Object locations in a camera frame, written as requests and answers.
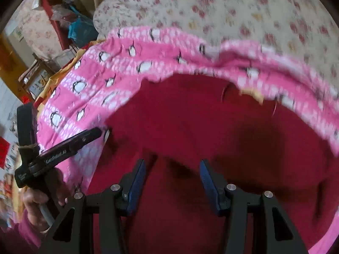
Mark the teal plastic bag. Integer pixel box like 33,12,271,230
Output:
67,16,99,41

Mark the dark red garment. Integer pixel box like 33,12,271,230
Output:
86,73,335,254

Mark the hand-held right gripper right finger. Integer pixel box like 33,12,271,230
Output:
199,159,309,254

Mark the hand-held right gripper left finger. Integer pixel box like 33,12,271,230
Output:
38,159,147,254

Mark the person's left forearm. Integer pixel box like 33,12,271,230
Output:
0,212,43,254

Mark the floral cream quilt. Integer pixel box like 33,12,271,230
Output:
93,0,339,96

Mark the wooden chair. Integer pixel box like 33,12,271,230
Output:
18,53,57,97

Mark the pink penguin print blanket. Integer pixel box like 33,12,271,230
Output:
36,26,339,254

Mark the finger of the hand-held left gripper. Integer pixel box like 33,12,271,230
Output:
60,127,103,154

